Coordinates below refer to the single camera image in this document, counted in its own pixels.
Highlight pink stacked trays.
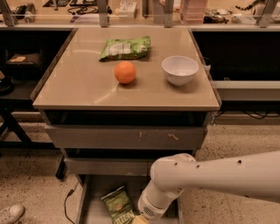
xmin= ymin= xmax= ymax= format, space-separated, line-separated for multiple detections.
xmin=179 ymin=0 xmax=208 ymax=25

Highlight green chip bag on counter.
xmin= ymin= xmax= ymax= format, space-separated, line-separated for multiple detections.
xmin=99 ymin=36 xmax=151 ymax=61

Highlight green jalapeno chip bag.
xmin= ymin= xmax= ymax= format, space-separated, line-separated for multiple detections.
xmin=101 ymin=186 xmax=136 ymax=224

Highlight white sneaker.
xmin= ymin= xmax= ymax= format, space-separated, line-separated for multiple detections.
xmin=0 ymin=204 xmax=25 ymax=224

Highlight black table frame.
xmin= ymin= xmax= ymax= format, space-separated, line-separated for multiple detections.
xmin=0 ymin=101 xmax=67 ymax=180

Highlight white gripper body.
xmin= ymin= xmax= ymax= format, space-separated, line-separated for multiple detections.
xmin=137 ymin=181 xmax=183 ymax=221

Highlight grey drawer cabinet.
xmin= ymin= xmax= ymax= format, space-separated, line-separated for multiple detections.
xmin=30 ymin=26 xmax=222 ymax=224

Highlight black floor cable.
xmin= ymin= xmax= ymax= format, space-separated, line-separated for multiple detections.
xmin=63 ymin=180 xmax=81 ymax=224

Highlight top grey drawer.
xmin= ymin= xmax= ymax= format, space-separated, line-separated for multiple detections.
xmin=45 ymin=125 xmax=207 ymax=151

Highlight open bottom drawer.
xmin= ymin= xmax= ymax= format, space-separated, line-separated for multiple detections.
xmin=76 ymin=175 xmax=184 ymax=224

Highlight white bowl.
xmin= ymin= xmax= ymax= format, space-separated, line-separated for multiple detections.
xmin=162 ymin=56 xmax=199 ymax=86

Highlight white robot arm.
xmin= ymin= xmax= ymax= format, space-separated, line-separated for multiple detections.
xmin=137 ymin=151 xmax=280 ymax=221

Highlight grey drawer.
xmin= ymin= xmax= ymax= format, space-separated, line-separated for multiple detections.
xmin=63 ymin=157 xmax=194 ymax=177
xmin=45 ymin=125 xmax=207 ymax=151

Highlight orange fruit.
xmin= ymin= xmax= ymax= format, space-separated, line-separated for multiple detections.
xmin=114 ymin=61 xmax=137 ymax=84

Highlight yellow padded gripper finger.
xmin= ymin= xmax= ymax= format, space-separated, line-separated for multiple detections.
xmin=132 ymin=215 xmax=150 ymax=224

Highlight middle grey drawer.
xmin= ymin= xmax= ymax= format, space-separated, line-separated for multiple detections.
xmin=63 ymin=157 xmax=194 ymax=177

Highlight white box on bench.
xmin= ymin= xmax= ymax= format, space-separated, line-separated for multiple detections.
xmin=118 ymin=0 xmax=137 ymax=18

